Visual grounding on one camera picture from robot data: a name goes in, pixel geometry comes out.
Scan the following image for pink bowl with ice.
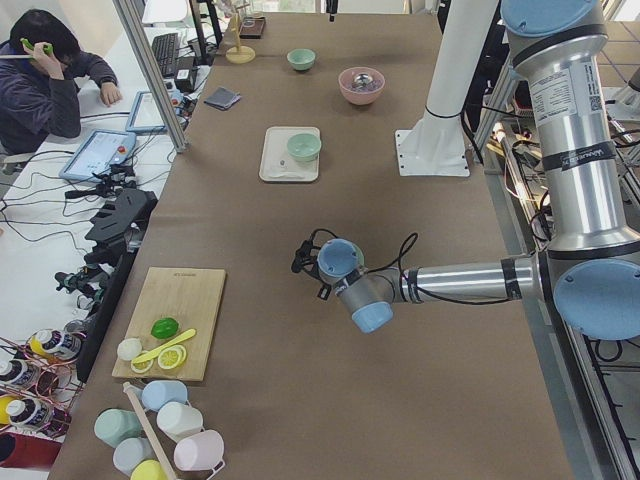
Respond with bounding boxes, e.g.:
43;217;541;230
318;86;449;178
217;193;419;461
338;67;386;106

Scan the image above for grey mug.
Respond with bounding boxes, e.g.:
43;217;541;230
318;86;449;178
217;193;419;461
112;438;154;477

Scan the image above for seated person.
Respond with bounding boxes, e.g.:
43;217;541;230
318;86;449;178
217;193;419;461
1;9;122;155

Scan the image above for yellow sauce bottle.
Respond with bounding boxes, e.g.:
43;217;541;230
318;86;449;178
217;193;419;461
33;329;82;361

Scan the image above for white garlic bulb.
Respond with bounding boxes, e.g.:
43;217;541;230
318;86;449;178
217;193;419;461
117;337;143;362

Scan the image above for pink mug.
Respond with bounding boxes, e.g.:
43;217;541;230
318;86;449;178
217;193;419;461
173;430;225;472

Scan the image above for dark wooden tray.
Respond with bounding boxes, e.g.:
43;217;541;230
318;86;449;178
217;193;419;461
240;16;266;39

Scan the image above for grey folded cloth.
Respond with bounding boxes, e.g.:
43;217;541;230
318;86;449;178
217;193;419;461
204;87;242;111

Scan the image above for green lime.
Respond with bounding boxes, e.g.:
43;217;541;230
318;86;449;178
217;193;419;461
150;317;180;339

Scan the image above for bamboo cutting board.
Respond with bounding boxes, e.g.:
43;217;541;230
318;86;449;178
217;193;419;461
110;267;227;382

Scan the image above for lemon slice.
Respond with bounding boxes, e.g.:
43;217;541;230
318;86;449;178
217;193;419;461
129;359;154;374
157;344;187;370

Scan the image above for white camera pole base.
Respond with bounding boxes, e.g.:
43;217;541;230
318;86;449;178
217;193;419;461
395;0;498;177

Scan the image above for metal scoop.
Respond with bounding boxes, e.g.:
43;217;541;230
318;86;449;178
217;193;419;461
351;72;376;91

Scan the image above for far teach pendant tablet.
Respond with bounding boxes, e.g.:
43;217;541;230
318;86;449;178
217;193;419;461
125;91;166;134

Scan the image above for near teach pendant tablet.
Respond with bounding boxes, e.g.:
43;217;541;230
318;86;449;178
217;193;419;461
58;130;136;182

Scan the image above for blue mug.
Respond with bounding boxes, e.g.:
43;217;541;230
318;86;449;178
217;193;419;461
141;380;188;412

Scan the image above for green bowl on tray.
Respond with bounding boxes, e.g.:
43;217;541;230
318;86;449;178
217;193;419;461
286;133;322;162

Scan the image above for cream serving tray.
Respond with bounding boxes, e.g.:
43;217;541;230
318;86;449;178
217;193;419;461
259;126;320;183

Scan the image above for black keyboard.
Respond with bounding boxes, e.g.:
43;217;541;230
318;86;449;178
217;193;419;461
151;32;179;78

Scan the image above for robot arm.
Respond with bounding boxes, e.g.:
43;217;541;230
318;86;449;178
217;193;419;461
315;1;639;340

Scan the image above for green bowl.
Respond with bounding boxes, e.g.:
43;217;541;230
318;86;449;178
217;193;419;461
286;48;316;72
286;133;322;162
352;243;365;266

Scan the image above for aluminium frame post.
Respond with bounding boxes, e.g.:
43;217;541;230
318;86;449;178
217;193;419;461
112;0;187;154

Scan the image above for green mug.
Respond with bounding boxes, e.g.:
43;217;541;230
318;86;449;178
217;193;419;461
94;408;142;448

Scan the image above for wooden mug tree stand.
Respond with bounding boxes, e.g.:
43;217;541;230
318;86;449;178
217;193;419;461
225;1;256;64

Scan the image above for yellow plastic knife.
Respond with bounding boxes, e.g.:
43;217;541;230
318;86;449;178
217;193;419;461
132;328;197;363

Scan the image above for white mug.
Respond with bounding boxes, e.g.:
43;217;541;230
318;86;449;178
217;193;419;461
156;401;204;442

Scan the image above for yellow mug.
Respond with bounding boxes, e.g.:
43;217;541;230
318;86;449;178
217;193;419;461
130;459;168;480

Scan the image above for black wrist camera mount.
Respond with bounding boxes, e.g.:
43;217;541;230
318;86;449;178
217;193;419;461
291;228;332;301

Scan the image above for teach pendant tablet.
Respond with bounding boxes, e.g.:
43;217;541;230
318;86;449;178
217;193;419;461
58;130;136;182
125;91;166;134

